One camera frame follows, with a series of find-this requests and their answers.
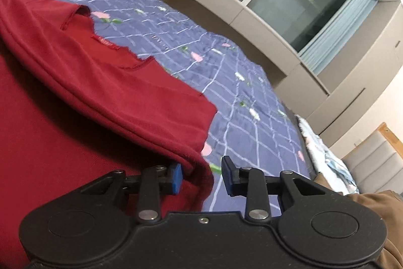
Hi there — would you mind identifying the brown cloth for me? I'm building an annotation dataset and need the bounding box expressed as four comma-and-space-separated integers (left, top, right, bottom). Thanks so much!
315, 173, 403, 269

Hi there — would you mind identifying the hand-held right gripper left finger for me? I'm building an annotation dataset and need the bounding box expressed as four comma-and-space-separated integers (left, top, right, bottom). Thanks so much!
80, 163, 183, 223

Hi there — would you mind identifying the grey padded headboard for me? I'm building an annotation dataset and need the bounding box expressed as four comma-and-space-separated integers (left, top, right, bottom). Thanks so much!
342, 122, 403, 194

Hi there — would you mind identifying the red knit garment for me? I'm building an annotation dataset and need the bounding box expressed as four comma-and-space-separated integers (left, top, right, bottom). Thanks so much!
0, 0, 218, 269

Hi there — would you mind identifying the light blue curtain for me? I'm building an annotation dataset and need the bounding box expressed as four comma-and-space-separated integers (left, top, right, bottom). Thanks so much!
298, 0, 379, 76

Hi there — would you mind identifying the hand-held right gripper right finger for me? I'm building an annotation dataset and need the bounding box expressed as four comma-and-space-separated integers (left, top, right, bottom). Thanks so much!
221, 156, 326, 222

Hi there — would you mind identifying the grey window bay cabinet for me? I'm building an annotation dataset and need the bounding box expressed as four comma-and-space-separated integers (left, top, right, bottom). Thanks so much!
107, 0, 403, 136

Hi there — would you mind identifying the blue floral checked bed sheet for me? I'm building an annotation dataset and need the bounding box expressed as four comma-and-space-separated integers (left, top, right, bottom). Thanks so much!
14, 0, 317, 213

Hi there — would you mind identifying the printed light pillow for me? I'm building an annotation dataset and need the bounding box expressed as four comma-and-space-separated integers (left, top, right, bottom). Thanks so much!
296, 114, 359, 195

